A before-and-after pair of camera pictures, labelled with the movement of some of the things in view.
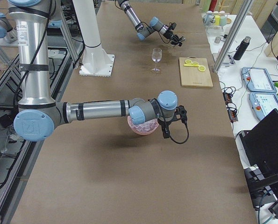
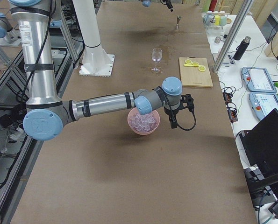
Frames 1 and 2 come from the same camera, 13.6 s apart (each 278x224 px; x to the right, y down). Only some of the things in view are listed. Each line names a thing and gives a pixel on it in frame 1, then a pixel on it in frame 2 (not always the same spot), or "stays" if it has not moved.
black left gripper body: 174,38 → 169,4
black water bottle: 241,48 stays
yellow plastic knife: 190,65 stays
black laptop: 265,149 stays
